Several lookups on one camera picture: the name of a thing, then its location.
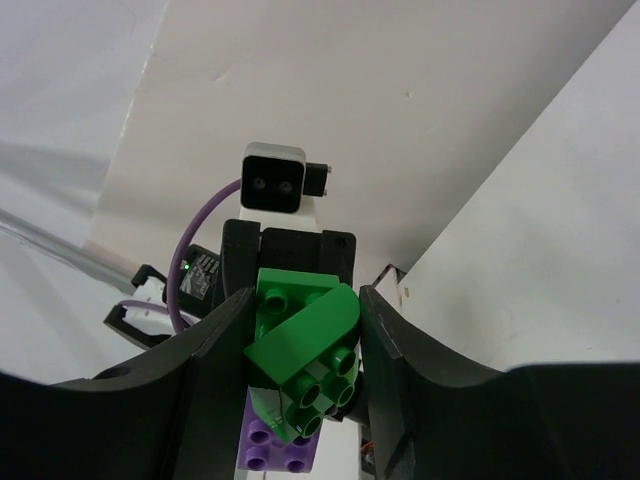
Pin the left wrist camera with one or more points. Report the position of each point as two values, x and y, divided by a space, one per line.
277 178

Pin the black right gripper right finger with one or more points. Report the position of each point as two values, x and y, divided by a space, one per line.
436 414

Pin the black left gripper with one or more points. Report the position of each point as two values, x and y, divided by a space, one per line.
247 248

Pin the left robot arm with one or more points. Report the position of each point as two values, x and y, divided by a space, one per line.
206 279

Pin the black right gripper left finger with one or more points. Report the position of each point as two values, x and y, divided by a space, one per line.
173 412

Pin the purple curved lego brick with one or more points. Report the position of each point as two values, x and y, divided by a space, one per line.
262 450

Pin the green curved lego brick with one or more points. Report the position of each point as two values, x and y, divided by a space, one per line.
306 366

